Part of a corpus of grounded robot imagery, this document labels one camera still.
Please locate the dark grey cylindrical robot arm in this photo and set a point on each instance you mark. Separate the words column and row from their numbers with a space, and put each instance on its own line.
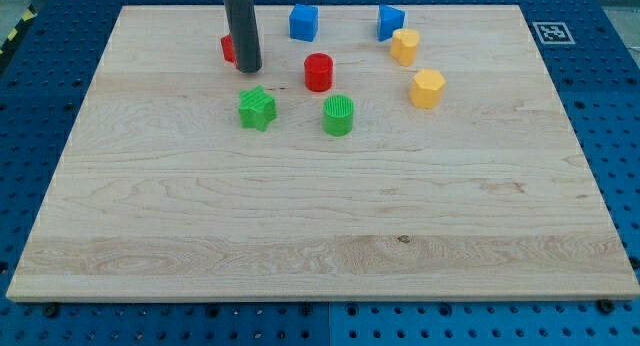
column 242, row 23

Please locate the red block behind arm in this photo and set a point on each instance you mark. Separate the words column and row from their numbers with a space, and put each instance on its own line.
column 228, row 50

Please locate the green cylinder block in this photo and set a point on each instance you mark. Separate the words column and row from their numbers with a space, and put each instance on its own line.
column 338, row 115

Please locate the green star block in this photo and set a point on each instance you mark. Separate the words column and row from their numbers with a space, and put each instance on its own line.
column 256, row 109

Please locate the red cylinder block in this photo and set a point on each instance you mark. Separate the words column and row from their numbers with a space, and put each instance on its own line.
column 318, row 71

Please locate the light wooden board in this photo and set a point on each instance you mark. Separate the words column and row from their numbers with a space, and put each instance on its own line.
column 161, row 195

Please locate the yellow hexagon block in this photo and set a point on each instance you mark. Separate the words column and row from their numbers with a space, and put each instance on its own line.
column 427, row 88

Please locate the blue cube block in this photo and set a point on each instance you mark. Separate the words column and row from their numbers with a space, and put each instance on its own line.
column 303, row 22

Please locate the yellow heart block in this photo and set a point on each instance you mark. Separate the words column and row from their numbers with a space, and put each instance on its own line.
column 404, row 46

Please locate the blue triangle block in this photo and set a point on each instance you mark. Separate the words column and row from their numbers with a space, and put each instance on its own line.
column 389, row 19

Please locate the white fiducial marker tag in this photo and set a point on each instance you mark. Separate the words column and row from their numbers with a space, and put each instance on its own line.
column 553, row 33

